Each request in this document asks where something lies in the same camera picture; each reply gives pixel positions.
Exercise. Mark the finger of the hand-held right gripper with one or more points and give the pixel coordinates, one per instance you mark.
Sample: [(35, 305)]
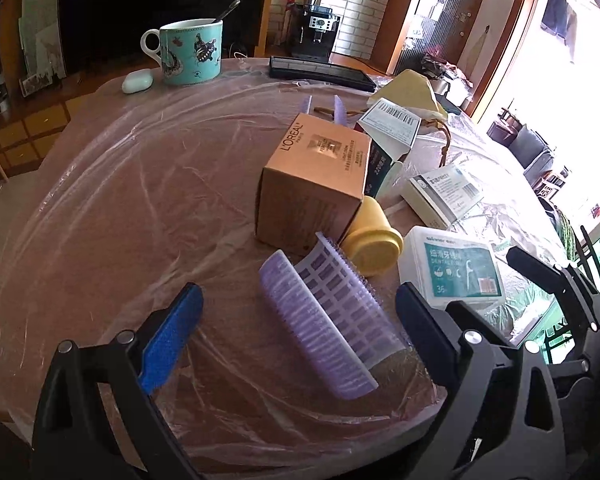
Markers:
[(532, 262), (570, 375)]

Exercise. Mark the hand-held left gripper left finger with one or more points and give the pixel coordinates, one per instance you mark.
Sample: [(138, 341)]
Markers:
[(172, 335)]

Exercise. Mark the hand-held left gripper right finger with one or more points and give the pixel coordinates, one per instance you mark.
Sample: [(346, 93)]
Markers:
[(425, 332)]

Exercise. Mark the white green floss box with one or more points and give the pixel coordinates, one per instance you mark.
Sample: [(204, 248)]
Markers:
[(455, 265)]

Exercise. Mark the purple hair roller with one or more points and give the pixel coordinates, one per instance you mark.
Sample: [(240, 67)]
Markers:
[(330, 310), (341, 110)]

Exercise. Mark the yellow plastic cap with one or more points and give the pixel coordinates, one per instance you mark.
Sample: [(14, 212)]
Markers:
[(372, 250)]

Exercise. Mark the white blue box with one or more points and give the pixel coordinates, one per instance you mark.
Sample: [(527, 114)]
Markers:
[(440, 190)]

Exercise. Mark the brown cardboard box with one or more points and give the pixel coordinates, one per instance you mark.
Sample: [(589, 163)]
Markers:
[(305, 180)]

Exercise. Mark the carved wooden side table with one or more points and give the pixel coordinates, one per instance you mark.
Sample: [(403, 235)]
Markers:
[(550, 187)]

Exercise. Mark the grey sofa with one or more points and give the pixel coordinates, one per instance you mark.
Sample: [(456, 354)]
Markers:
[(525, 147)]

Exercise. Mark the white storage box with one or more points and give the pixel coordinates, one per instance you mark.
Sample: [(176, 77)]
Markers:
[(455, 82)]

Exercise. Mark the open blue white carton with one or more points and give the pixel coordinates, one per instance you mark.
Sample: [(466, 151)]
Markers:
[(390, 122)]

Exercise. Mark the wooden drawer cabinet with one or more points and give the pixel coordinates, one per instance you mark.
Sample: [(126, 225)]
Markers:
[(30, 130)]

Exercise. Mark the dark hanging clothes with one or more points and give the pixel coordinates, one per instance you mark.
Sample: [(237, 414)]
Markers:
[(557, 10)]

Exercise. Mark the white earbud case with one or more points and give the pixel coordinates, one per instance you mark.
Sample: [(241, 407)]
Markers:
[(137, 81)]

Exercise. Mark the teal patterned mug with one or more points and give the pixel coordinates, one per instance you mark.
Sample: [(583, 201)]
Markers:
[(190, 55)]

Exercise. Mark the black coffee machine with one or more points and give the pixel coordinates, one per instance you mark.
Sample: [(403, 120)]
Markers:
[(315, 30)]

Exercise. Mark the metal spoon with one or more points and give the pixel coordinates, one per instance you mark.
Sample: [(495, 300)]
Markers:
[(227, 10)]

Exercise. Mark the black television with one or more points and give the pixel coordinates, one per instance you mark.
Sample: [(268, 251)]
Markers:
[(130, 0)]

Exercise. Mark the leaning paper sheets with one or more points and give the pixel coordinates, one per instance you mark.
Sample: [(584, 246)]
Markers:
[(42, 20)]

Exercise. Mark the small photo frame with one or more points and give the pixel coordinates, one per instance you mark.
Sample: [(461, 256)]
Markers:
[(40, 84)]

